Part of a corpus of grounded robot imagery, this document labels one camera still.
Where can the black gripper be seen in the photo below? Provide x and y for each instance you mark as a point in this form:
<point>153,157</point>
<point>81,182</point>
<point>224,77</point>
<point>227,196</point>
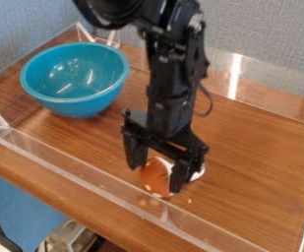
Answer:
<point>162,129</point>

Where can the brown and white toy mushroom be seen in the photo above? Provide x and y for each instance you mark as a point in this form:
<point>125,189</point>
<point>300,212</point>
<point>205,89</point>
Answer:
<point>154,175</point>

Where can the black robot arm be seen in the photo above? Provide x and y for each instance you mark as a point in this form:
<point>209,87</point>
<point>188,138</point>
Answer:
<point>172,26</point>

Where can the blue plastic bowl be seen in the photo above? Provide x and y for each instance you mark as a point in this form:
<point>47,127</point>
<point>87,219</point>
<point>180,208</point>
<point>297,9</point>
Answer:
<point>75,78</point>

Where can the grey white box under table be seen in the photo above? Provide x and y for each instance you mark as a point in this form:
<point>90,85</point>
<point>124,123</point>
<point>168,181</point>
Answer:
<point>70,237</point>

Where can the clear acrylic barrier wall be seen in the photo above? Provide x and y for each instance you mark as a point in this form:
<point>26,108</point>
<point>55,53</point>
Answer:
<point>244,207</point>

